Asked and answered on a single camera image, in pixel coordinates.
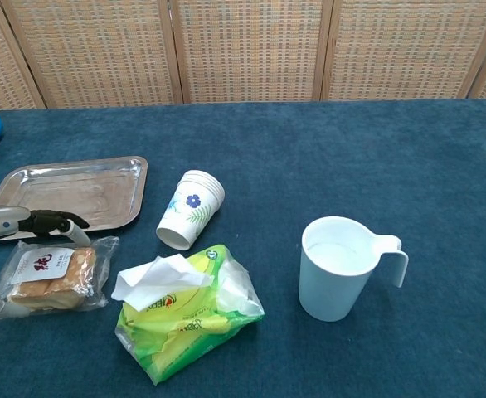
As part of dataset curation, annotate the white plastic mug with handle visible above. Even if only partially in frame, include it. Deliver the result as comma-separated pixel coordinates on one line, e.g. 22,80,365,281
298,215,410,323

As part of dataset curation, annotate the floral paper cup stack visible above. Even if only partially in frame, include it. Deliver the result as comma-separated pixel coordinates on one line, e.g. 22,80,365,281
156,169,226,251

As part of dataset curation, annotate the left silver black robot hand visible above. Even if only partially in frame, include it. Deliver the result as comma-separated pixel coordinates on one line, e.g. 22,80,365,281
0,205,92,318

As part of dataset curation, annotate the green tissue pack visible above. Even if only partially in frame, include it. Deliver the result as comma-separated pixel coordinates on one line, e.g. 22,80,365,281
110,244,265,386

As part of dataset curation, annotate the teal tablecloth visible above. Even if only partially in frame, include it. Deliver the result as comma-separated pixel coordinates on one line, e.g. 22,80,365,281
0,98,486,398

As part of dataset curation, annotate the silver metal tray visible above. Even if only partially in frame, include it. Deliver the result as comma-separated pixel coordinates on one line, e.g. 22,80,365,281
0,155,149,241

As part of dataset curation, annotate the packaged bread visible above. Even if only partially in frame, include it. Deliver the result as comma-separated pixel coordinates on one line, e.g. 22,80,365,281
0,235,120,325

